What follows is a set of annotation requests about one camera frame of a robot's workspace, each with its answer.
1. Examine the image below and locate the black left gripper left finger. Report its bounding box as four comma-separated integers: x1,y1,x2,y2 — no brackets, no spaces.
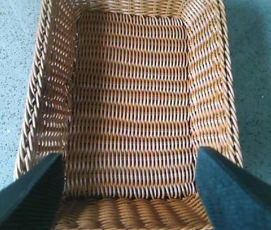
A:
0,153,64,230

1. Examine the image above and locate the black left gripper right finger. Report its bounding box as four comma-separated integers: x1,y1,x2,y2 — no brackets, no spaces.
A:
195,147,271,230

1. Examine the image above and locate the brown wicker basket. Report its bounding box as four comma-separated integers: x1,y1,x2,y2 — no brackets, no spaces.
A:
14,0,243,230

